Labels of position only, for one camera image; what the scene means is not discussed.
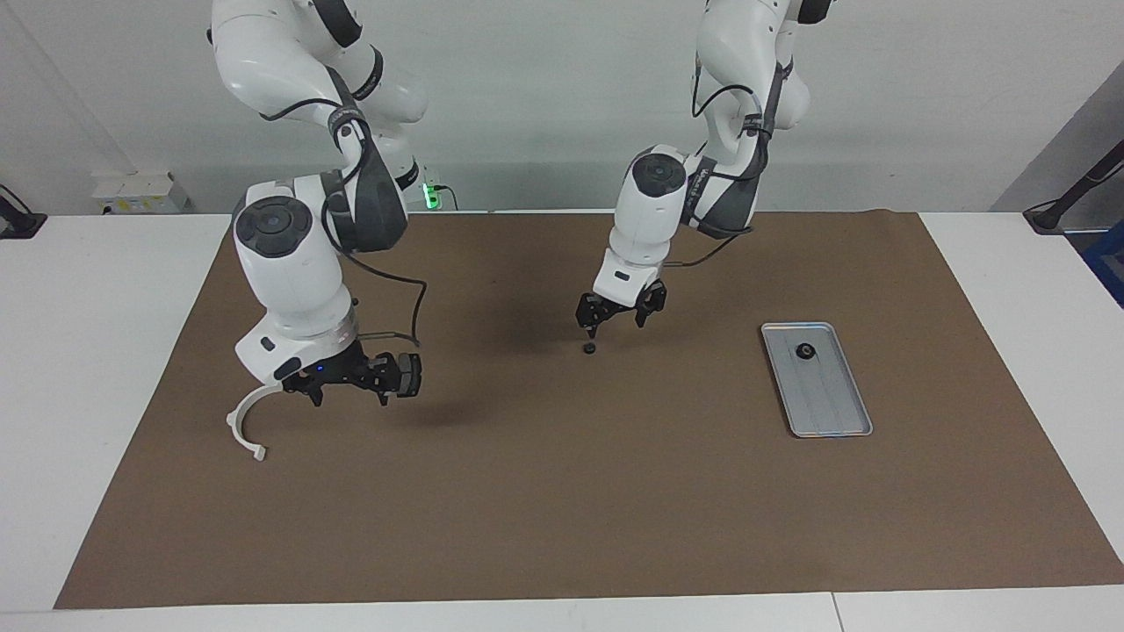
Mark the black clamp stand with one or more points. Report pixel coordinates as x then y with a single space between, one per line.
18 219

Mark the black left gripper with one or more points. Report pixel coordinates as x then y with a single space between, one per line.
619 303

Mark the small black round nut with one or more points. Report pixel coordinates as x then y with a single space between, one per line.
803 351

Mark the black angled stand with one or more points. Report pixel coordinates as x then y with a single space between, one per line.
1067 206

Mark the dark rectangular brake pad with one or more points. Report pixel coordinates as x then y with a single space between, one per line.
411 376

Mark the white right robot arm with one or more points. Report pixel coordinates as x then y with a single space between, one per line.
294 281

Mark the blue object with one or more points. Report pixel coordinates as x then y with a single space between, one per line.
1108 263

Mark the silver metal tray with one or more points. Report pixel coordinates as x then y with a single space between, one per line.
821 395

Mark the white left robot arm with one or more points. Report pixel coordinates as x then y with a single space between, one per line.
650 219

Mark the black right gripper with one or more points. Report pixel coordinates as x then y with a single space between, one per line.
342 370

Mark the white wall box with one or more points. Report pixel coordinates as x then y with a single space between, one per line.
140 193

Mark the brown table mat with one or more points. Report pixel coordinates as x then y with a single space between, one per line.
571 491

